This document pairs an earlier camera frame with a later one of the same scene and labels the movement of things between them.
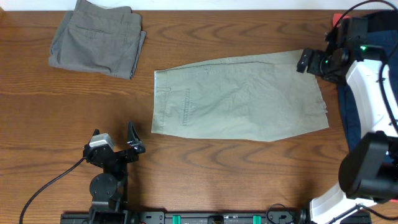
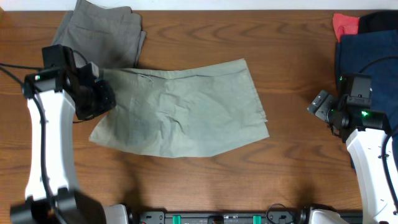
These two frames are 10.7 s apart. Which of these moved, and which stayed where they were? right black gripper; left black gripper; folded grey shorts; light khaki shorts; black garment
Moved: light khaki shorts; left black gripper; right black gripper
Stayed: folded grey shorts; black garment
